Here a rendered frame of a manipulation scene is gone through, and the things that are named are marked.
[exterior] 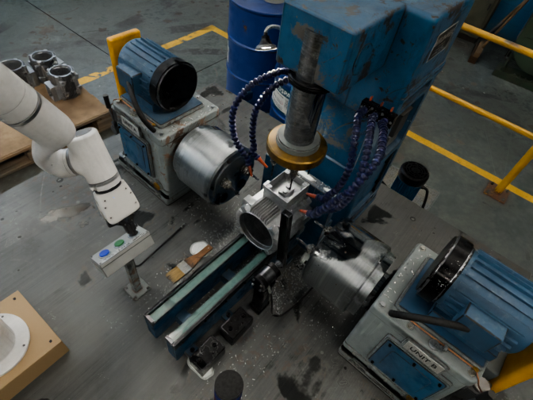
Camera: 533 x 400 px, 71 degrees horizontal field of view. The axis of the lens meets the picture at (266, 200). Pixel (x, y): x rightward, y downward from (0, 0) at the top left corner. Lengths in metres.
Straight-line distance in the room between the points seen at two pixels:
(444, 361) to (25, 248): 1.41
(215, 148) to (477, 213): 2.38
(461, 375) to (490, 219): 2.30
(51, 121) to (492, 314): 1.04
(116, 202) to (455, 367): 0.97
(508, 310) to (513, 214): 2.49
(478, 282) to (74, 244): 1.32
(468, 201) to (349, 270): 2.29
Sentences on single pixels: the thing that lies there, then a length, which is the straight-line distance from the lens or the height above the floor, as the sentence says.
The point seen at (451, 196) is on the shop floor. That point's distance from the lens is 3.27.
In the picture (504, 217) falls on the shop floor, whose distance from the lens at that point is 3.37.
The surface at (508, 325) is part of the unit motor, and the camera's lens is 1.00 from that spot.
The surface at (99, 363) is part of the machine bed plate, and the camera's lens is 1.35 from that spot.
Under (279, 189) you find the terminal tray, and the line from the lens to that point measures 1.27.
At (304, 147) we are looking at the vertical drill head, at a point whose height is 1.36.
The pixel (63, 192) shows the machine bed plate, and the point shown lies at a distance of 1.76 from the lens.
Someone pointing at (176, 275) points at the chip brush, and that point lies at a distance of 1.42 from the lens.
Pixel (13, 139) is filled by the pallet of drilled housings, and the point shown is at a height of 0.15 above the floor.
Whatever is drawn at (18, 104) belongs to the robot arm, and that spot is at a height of 1.58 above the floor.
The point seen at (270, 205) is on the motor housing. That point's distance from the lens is 1.23.
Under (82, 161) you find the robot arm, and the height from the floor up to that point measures 1.33.
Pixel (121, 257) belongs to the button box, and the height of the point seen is 1.06.
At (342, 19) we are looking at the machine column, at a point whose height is 1.71.
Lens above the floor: 2.05
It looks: 50 degrees down
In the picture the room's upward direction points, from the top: 10 degrees clockwise
